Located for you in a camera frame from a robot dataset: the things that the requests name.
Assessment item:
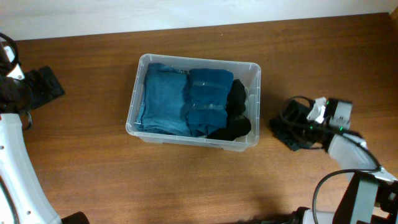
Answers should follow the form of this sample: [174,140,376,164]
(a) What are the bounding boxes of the teal cloth bundle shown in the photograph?
[187,68,234,137]

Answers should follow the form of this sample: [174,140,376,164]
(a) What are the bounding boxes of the small black taped garment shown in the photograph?
[269,96,323,151]

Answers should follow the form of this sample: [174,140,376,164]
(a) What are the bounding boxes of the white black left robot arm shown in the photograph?
[1,34,88,224]

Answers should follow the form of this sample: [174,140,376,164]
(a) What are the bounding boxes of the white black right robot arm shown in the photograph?
[270,96,397,224]

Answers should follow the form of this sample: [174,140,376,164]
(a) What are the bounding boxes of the dark blue jeans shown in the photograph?
[134,63,191,136]

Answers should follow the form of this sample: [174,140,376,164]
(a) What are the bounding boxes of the large black taped garment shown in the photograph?
[207,79,251,141]

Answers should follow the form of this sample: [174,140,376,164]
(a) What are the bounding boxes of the clear plastic storage container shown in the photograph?
[126,54,262,152]

